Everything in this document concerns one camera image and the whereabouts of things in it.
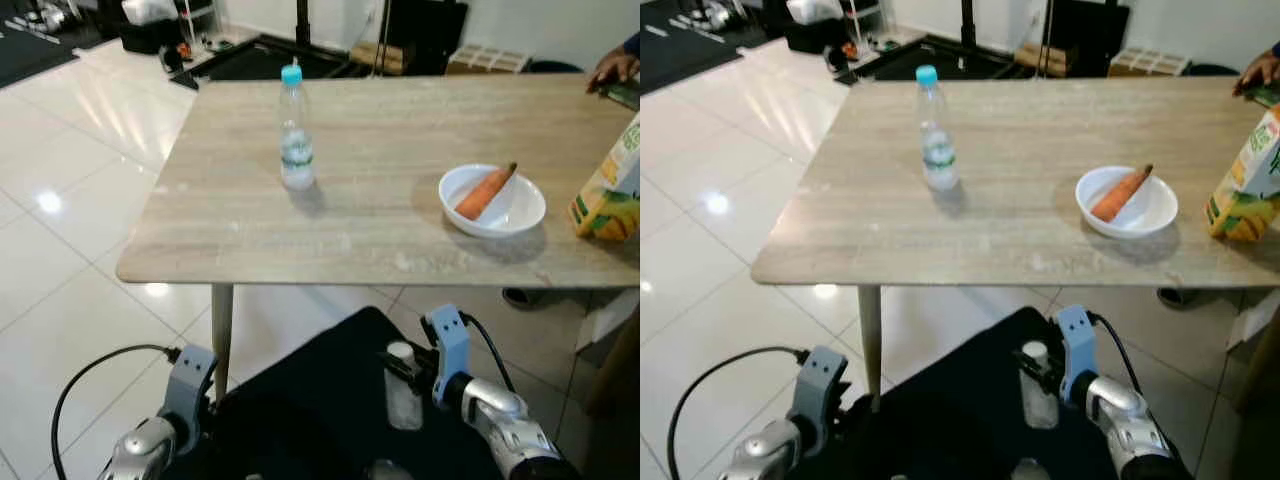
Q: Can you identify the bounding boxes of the small white cap bottle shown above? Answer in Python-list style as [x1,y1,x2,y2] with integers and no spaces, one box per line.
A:
[1020,342,1059,431]
[385,342,424,431]

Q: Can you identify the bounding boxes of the person's hand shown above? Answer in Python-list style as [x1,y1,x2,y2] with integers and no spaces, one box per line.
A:
[588,52,641,93]
[1232,52,1280,96]

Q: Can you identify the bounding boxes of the large black floor mat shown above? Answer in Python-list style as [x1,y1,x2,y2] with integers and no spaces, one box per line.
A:
[195,305,591,480]
[835,305,1211,480]

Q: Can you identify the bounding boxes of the white ceramic bowl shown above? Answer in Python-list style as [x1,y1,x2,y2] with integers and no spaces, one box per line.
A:
[1075,165,1181,241]
[438,163,547,239]

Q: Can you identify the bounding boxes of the orange carrot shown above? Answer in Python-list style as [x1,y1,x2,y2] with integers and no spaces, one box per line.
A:
[1090,164,1154,223]
[454,162,519,221]

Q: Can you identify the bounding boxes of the blue cap water bottle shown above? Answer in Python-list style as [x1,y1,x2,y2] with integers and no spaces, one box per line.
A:
[915,64,959,191]
[278,62,317,191]

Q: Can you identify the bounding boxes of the light wooden table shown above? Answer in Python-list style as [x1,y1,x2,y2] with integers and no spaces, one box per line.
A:
[750,75,1280,413]
[115,72,641,416]

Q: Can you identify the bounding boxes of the small brown cardboard box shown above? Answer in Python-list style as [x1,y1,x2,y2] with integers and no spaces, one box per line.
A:
[348,40,406,73]
[1015,42,1066,76]

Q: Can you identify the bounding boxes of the black stand base platform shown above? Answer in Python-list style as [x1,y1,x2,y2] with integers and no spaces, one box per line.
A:
[170,35,386,83]
[835,35,1041,83]

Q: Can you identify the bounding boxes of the cardboard box white foam blocks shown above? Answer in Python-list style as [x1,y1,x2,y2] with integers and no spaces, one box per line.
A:
[445,42,533,76]
[1108,45,1193,78]

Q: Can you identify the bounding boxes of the black cabinet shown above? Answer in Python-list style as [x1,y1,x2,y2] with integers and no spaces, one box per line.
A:
[385,0,469,76]
[1040,0,1131,76]

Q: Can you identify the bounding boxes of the black storage bin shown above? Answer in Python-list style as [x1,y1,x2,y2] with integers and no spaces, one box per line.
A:
[785,20,851,56]
[120,20,186,56]

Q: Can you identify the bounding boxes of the white plastic bag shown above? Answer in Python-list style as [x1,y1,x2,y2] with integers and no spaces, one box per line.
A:
[122,0,179,26]
[787,0,846,26]

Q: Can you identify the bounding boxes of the dark carpet with white marks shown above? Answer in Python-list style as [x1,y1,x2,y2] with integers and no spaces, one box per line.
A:
[640,0,756,71]
[0,0,116,86]

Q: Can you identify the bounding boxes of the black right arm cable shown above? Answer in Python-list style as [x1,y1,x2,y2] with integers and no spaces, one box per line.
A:
[462,312,516,396]
[1090,312,1141,391]

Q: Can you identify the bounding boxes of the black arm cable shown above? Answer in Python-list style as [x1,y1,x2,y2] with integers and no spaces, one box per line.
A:
[665,344,809,480]
[462,312,516,396]
[1090,312,1141,391]
[50,344,186,480]

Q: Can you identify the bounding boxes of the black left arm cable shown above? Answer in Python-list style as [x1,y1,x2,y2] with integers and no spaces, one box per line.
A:
[665,344,809,480]
[50,344,186,480]

